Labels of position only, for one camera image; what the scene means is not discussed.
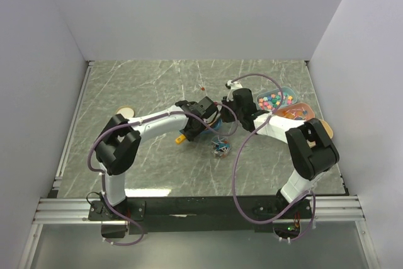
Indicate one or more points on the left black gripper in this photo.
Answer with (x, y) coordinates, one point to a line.
(191, 136)

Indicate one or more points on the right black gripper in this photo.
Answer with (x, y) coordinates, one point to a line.
(225, 116)

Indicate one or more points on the blue lollipop tray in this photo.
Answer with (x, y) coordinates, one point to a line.
(214, 126)

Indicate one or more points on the yellow plastic scoop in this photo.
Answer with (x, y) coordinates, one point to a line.
(179, 140)

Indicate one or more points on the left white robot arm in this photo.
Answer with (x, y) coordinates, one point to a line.
(116, 147)

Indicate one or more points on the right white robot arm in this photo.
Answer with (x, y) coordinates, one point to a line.
(311, 149)

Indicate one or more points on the light blue star candy tray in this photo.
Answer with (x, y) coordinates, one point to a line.
(274, 99)

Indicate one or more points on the clear plastic jar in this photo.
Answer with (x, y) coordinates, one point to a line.
(220, 146)

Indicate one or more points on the pink lollipop tray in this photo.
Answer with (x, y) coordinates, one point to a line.
(297, 111)

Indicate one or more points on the beige round jar lid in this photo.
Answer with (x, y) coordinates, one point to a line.
(126, 111)

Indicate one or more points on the beige gummy candy tray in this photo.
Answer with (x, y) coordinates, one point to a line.
(327, 128)

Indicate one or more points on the black base beam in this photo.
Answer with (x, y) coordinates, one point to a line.
(186, 214)

